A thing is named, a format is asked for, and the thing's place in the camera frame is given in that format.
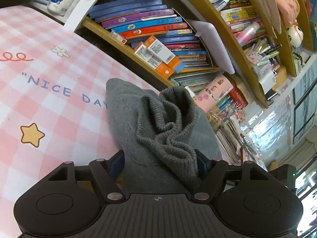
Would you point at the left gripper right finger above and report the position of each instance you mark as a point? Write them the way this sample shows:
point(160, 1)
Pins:
point(212, 174)

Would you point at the upper white orange box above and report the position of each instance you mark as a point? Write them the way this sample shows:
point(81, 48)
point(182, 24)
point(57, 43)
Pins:
point(164, 54)

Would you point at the stack of papers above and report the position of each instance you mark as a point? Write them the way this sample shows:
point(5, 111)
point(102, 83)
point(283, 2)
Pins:
point(231, 146)

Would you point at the white orange box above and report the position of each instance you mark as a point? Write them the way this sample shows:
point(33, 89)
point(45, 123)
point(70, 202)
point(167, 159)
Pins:
point(164, 54)
point(142, 52)

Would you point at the white bookshelf unit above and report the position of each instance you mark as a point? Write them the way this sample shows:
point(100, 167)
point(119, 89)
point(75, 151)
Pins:
point(206, 14)

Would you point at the grey hooded sweatshirt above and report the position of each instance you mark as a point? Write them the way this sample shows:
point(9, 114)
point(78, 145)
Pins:
point(160, 135)

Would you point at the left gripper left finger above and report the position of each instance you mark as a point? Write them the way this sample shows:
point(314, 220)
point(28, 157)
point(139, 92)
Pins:
point(105, 172)

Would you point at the lower white orange box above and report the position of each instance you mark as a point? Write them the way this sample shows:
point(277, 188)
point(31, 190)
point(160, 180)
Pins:
point(142, 52)

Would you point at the pink cartoon table mat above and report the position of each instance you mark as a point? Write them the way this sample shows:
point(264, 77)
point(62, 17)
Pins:
point(54, 122)

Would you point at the pink sticker tumbler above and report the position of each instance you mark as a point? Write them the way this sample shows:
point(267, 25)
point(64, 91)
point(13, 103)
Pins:
point(209, 96)

